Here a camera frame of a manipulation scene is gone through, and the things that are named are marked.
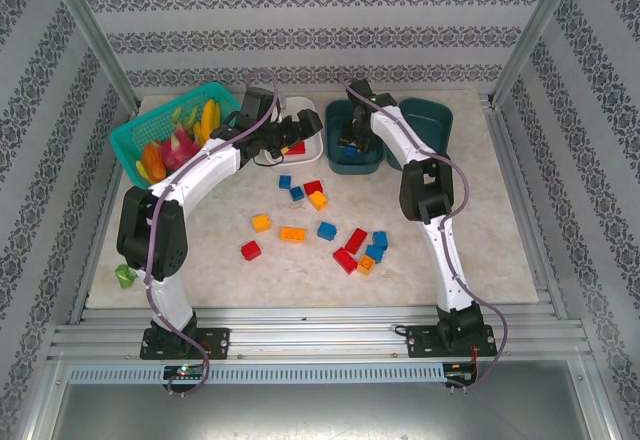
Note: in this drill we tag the red square lego brick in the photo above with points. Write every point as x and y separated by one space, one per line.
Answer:
313 187
251 250

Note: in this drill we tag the orange square lego brick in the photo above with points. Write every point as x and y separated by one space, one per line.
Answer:
366 265
318 200
261 223

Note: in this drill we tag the orange long lego brick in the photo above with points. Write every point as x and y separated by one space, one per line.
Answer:
293 234

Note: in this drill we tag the red long lego brick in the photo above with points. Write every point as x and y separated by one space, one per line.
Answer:
355 240
345 260

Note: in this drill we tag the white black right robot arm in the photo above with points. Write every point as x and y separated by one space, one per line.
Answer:
400 135

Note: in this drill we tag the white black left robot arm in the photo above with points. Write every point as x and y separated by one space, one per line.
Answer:
200 170

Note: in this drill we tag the white plastic container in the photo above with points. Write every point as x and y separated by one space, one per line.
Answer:
312 152

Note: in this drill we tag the dark teal plastic container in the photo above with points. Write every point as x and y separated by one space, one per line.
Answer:
430 120
332 160

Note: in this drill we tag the yellow toy banana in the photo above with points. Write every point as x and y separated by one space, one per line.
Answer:
209 115

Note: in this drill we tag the pink toy dragon fruit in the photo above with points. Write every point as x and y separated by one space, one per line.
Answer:
177 152

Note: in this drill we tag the teal plastic mesh basket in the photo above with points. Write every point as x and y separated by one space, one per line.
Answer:
150 127

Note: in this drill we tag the orange toy fruit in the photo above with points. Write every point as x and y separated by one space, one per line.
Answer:
152 162

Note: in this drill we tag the yellow toy fruit piece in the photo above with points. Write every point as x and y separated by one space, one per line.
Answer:
141 170

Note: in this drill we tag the green toy leaf vegetable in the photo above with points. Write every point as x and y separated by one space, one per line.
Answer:
125 275

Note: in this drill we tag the aluminium frame side rail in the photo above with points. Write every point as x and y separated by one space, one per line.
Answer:
525 210
90 260

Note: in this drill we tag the aluminium frame cross rails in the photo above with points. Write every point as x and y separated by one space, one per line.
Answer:
320 332

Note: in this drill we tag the aluminium frame post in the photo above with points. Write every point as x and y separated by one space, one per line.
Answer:
532 35
92 35

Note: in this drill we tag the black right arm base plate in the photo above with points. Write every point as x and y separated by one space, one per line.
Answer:
422 342

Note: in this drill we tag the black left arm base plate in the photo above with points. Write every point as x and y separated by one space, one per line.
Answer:
215 342

